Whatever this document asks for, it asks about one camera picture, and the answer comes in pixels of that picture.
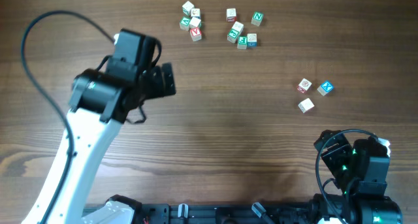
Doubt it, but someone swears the green A letter block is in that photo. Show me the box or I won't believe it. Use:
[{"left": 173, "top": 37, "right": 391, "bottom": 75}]
[{"left": 179, "top": 16, "right": 191, "bottom": 31}]

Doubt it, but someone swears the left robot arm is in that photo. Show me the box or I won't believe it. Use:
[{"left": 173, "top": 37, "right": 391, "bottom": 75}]
[{"left": 24, "top": 29, "right": 176, "bottom": 223}]

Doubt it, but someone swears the green N letter block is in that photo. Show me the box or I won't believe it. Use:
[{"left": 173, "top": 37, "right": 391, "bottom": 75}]
[{"left": 251, "top": 11, "right": 264, "bottom": 26}]

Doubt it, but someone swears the blue side picture block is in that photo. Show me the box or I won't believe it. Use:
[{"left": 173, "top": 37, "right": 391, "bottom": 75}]
[{"left": 247, "top": 33, "right": 257, "bottom": 47}]

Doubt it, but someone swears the plain block behind J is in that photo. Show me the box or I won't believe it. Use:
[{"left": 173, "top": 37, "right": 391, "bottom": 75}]
[{"left": 232, "top": 22, "right": 244, "bottom": 35}]

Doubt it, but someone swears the plain top green block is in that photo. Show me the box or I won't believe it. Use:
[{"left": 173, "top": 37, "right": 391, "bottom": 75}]
[{"left": 189, "top": 17, "right": 202, "bottom": 29}]

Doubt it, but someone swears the right black camera cable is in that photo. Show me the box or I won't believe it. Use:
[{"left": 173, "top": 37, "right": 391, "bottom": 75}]
[{"left": 314, "top": 129, "right": 379, "bottom": 224}]

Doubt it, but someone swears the green J letter block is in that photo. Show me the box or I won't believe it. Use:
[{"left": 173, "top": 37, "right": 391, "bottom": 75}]
[{"left": 227, "top": 29, "right": 240, "bottom": 44}]

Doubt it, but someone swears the blue X letter block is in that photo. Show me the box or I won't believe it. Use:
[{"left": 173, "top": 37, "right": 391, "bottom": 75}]
[{"left": 317, "top": 81, "right": 334, "bottom": 96}]

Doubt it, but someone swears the red V letter block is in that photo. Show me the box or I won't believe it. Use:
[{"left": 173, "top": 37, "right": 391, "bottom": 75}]
[{"left": 189, "top": 27, "right": 202, "bottom": 42}]

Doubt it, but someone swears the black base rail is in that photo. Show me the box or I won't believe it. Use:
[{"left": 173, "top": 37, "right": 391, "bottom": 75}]
[{"left": 83, "top": 202, "right": 370, "bottom": 224}]

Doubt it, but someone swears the red side picture block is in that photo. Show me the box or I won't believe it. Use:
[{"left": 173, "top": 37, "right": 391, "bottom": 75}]
[{"left": 226, "top": 8, "right": 237, "bottom": 22}]

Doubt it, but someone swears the green F letter block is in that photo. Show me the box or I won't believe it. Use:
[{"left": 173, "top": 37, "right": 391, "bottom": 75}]
[{"left": 237, "top": 36, "right": 248, "bottom": 50}]

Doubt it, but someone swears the red M letter block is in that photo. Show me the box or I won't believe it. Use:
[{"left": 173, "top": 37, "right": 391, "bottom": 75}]
[{"left": 298, "top": 98, "right": 315, "bottom": 113}]

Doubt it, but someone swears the small picture blue block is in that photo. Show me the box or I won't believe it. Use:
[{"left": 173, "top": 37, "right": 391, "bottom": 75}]
[{"left": 190, "top": 8, "right": 201, "bottom": 19}]

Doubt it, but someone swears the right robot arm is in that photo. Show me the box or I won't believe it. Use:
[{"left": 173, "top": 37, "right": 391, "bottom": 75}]
[{"left": 309, "top": 129, "right": 403, "bottom": 224}]

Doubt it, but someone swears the top left teal block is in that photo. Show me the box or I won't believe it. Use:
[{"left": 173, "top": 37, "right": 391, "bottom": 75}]
[{"left": 182, "top": 1, "right": 195, "bottom": 16}]

